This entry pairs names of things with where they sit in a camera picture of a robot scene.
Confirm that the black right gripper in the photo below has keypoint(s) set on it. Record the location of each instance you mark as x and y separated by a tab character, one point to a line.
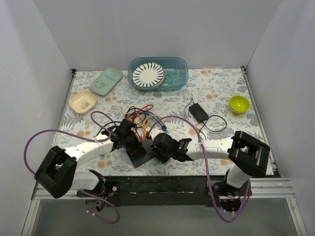
155	148

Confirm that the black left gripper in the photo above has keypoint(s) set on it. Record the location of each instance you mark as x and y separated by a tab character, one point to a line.
137	150

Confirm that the black network switch box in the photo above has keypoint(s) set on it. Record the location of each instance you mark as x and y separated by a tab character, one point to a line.
140	153

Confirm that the black power adapter brick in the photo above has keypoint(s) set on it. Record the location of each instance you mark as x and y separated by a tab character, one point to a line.
198	113

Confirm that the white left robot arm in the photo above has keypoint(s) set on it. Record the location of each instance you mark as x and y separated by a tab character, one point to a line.
58	172

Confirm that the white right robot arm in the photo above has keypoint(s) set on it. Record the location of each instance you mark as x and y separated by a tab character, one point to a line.
249	154

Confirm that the beige square panda dish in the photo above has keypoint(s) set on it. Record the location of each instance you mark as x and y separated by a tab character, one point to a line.
82	102

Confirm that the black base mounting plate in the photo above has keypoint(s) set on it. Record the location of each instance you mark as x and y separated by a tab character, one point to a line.
159	199

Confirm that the green rectangular ceramic dish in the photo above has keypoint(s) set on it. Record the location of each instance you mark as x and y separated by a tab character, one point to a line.
106	81

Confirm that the blue striped white plate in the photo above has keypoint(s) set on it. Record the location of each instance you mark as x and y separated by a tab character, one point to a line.
148	75

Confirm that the teal plastic basin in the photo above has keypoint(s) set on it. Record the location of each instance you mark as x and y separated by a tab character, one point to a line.
175	69

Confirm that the floral table mat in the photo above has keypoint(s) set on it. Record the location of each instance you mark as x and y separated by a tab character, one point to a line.
211	88

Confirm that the lime green bowl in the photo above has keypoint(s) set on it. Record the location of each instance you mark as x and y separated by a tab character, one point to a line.
239	104

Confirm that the aluminium frame rail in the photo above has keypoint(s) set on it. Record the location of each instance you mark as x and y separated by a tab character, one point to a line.
260	187

